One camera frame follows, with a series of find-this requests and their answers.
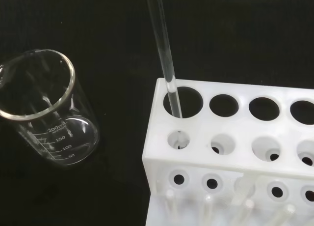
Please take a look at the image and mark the white test tube rack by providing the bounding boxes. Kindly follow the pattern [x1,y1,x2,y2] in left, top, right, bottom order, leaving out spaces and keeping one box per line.
[141,78,314,226]

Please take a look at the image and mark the clear glass beaker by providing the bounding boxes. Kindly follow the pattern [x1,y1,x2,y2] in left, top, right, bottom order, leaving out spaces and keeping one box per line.
[0,48,100,168]

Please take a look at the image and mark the black bench cloth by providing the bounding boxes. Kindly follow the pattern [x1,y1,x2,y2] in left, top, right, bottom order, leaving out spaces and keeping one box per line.
[0,0,314,226]

